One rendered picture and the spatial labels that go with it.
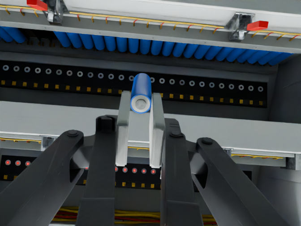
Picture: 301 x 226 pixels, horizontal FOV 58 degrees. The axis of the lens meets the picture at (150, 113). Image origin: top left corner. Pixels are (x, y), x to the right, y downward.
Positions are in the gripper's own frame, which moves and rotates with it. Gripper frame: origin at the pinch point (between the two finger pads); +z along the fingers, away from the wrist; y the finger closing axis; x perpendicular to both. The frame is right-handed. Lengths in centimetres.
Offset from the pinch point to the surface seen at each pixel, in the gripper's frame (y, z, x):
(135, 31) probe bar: -1.2, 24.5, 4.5
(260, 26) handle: 13.6, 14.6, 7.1
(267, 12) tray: 16.7, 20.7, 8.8
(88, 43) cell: -9.2, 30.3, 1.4
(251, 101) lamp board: 23.2, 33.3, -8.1
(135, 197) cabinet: 1.0, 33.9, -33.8
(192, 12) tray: 6.8, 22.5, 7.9
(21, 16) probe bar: -18.2, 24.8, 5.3
